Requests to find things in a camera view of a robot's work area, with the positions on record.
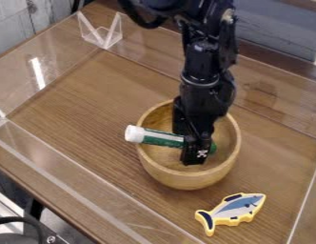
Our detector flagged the clear acrylic tray wall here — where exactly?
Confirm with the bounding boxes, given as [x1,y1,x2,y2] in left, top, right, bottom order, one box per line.
[0,118,202,244]

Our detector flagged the black cable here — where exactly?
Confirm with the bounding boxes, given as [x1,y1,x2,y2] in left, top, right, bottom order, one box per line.
[0,214,42,244]

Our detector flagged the green white marker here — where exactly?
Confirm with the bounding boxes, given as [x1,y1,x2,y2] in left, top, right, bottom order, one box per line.
[124,124,220,155]

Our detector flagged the yellow blue fish toy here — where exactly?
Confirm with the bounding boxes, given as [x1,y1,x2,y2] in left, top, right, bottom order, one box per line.
[196,193,266,236]

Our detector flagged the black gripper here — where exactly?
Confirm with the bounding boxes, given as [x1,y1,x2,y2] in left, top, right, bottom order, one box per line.
[172,71,237,166]

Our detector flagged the brown wooden bowl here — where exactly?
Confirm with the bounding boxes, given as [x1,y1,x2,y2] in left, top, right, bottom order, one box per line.
[136,99,244,192]

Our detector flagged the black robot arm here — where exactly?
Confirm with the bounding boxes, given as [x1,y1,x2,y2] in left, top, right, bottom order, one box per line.
[118,0,238,166]

